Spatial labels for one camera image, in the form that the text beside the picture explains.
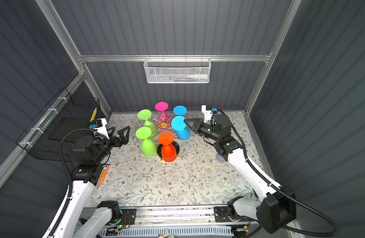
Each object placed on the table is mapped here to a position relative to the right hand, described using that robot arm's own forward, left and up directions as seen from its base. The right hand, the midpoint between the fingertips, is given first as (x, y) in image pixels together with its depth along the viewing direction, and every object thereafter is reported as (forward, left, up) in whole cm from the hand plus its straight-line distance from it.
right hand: (185, 123), depth 68 cm
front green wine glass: (-5, +19, -13) cm, 23 cm away
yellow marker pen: (+13, +53, -7) cm, 55 cm away
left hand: (-1, +30, -2) cm, 30 cm away
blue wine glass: (+2, +2, -10) cm, 10 cm away
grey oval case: (-2, -21, -32) cm, 38 cm away
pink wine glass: (+5, +11, -5) cm, 13 cm away
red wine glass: (-7, +9, -13) cm, 17 cm away
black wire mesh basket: (+11, +65, -3) cm, 66 cm away
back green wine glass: (+10, +21, -5) cm, 24 cm away
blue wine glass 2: (+14, +3, -5) cm, 15 cm away
